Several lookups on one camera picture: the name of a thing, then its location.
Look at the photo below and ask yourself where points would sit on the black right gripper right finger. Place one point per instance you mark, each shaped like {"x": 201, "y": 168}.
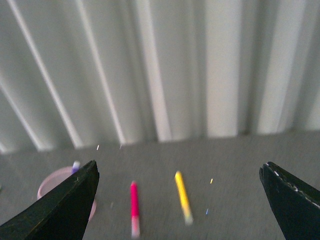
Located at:
{"x": 294, "y": 203}

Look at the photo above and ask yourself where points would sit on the yellow marker pen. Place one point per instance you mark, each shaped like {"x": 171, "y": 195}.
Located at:
{"x": 183, "y": 198}

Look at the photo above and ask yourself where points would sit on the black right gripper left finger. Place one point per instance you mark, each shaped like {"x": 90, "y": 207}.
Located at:
{"x": 62, "y": 214}

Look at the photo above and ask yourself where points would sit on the pink mesh cup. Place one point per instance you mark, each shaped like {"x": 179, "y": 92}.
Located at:
{"x": 59, "y": 176}

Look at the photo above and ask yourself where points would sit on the pink marker pen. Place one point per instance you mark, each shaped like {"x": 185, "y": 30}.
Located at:
{"x": 135, "y": 214}

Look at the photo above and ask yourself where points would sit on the purple marker pen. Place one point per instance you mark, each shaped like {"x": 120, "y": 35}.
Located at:
{"x": 75, "y": 167}

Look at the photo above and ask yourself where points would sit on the white curtain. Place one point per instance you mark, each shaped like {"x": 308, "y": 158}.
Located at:
{"x": 79, "y": 73}

